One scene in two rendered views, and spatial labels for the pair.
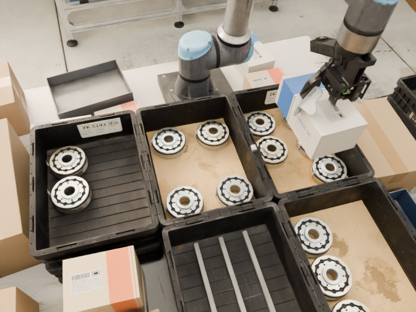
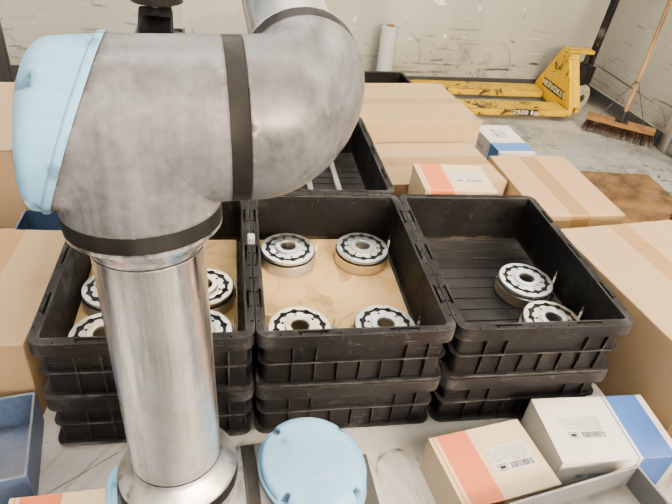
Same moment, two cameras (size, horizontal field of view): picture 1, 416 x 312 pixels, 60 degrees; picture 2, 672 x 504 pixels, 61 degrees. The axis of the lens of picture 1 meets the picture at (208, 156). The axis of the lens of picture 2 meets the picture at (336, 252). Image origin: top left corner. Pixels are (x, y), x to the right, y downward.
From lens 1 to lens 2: 1.42 m
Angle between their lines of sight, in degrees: 90
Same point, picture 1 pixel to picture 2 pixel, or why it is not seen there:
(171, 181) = (379, 289)
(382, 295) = not seen: hidden behind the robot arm
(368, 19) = not seen: outside the picture
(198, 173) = (335, 293)
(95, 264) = (462, 184)
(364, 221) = not seen: hidden behind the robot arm
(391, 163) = (14, 241)
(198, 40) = (306, 448)
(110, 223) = (458, 260)
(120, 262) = (436, 182)
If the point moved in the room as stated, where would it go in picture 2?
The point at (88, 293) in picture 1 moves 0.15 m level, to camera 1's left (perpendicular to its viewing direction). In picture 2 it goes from (462, 171) to (529, 182)
